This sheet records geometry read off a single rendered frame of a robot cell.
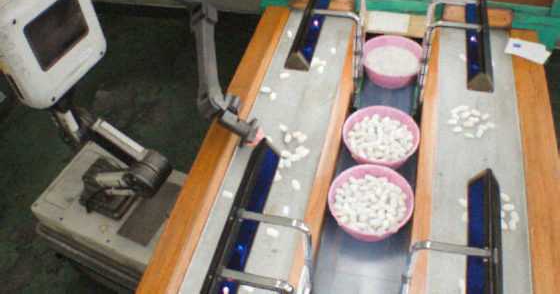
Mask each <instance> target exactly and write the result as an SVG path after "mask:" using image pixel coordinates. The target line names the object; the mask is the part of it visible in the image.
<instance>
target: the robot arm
mask: <svg viewBox="0 0 560 294"><path fill-rule="evenodd" d="M174 1H175V2H177V3H179V4H181V5H182V4H183V5H185V7H187V8H188V9H189V10H190V14H191V34H192V35H193V36H196V42H197V52H198V64H199V73H198V74H199V90H198V95H199V97H198V98H197V105H198V111H199V114H201V115H202V116H204V117H205V118H208V119H209V120H210V121H211V120H212V119H214V118H215V117H217V121H216V122H217V123H218V124H220V125H221V126H223V127H224V128H226V129H227V130H228V131H230V132H231V133H234V134H236V135H237V136H239V137H240V138H241V140H240V142H239V145H238V147H239V148H241V149H242V148H243V147H244V143H245V142H246V143H245V144H246V145H247V146H256V145H257V143H258V142H259V141H260V140H261V139H262V138H263V137H266V136H265V134H264V133H263V131H262V129H261V128H260V127H256V128H255V129H254V127H255V125H256V122H257V121H258V119H257V118H253V119H252V120H251V121H250V122H249V123H247V122H246V121H245V120H243V119H242V118H240V117H239V116H237V115H238V113H239V111H240V108H241V105H242V99H241V98H240V97H239V96H237V95H235V94H230V93H229V94H226V95H225V96H223V94H221V88H220V86H219V83H218V78H217V69H216V61H215V58H216V52H215V44H214V24H215V23H216V22H217V21H218V20H217V12H216V9H215V8H214V7H212V6H211V4H210V0H174Z"/></svg>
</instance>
